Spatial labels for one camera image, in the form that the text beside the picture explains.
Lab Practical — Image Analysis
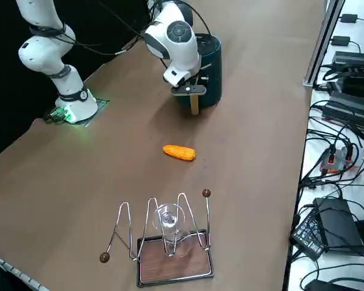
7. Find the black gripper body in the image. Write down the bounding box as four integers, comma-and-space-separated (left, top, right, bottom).
170, 85, 208, 96

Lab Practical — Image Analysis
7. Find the fryer drawer with wooden handle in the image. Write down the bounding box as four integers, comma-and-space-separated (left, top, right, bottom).
173, 71, 224, 116

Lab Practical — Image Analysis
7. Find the dark green air fryer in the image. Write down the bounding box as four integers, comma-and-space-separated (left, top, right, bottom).
173, 32, 224, 109

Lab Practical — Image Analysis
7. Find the clear stemmed glass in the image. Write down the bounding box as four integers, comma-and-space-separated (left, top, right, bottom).
151, 203, 192, 258

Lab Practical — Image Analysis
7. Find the long black power supply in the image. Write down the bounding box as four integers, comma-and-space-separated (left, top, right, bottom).
321, 90, 364, 131

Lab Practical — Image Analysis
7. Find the orange grey usb hub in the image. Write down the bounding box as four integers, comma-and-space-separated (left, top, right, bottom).
320, 147, 364, 173

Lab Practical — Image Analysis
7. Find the large black power brick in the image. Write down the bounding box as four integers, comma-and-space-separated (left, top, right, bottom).
332, 50, 364, 73

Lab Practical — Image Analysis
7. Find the black electronics box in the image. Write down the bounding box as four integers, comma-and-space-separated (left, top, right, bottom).
327, 72, 364, 99

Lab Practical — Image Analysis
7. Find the black labelled power adapter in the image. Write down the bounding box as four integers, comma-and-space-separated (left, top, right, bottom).
289, 209, 325, 261

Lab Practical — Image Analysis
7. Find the flat black box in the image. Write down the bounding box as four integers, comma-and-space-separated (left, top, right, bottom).
312, 196, 364, 257

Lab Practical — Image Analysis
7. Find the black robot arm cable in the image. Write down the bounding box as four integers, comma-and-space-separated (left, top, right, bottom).
29, 0, 215, 82

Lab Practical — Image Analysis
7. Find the aluminium camera pole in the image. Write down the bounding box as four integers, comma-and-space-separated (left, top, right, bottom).
302, 0, 347, 88

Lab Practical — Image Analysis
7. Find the wire glass rack wooden tray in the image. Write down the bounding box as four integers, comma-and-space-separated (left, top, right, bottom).
99, 189, 215, 288

